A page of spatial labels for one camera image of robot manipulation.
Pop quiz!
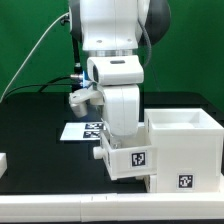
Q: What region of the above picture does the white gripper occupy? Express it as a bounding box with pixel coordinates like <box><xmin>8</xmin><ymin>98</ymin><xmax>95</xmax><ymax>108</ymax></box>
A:
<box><xmin>102</xmin><ymin>85</ymin><xmax>140</xmax><ymax>149</ymax></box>

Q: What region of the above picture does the white drawer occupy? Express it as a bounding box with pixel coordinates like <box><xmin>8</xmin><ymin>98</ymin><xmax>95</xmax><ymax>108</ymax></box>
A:
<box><xmin>93</xmin><ymin>124</ymin><xmax>157</xmax><ymax>180</ymax></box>

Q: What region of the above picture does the white drawer cabinet box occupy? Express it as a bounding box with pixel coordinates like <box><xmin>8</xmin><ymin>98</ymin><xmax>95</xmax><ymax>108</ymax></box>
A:
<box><xmin>144</xmin><ymin>108</ymin><xmax>224</xmax><ymax>193</ymax></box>

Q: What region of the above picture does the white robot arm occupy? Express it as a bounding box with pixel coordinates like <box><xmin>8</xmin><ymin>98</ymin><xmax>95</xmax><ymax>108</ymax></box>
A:
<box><xmin>69</xmin><ymin>0</ymin><xmax>171</xmax><ymax>148</ymax></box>

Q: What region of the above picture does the white left fence block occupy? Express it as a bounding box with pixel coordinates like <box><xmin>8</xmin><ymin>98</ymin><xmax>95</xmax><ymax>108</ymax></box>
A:
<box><xmin>0</xmin><ymin>153</ymin><xmax>7</xmax><ymax>178</ymax></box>

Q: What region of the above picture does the white marker base plate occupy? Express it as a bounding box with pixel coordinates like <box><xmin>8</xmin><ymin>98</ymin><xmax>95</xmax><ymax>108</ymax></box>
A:
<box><xmin>60</xmin><ymin>122</ymin><xmax>105</xmax><ymax>141</ymax></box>

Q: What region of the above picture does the white front fence rail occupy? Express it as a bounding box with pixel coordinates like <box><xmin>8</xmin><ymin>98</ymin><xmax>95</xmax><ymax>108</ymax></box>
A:
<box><xmin>0</xmin><ymin>193</ymin><xmax>224</xmax><ymax>223</ymax></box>

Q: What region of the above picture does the black cable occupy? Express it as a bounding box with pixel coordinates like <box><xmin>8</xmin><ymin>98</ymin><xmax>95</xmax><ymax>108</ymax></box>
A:
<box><xmin>2</xmin><ymin>76</ymin><xmax>84</xmax><ymax>99</ymax></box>

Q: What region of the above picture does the black camera stand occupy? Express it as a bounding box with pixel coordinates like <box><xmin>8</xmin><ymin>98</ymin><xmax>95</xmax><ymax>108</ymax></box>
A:
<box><xmin>60</xmin><ymin>13</ymin><xmax>85</xmax><ymax>81</ymax></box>

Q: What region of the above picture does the grey braided wrist cable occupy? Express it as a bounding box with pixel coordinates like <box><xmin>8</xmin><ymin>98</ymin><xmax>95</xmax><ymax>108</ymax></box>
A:
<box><xmin>138</xmin><ymin>13</ymin><xmax>154</xmax><ymax>69</ymax></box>

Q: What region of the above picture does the white cable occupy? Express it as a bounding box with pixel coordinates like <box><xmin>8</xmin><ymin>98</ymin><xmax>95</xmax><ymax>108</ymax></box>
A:
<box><xmin>0</xmin><ymin>11</ymin><xmax>72</xmax><ymax>103</ymax></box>

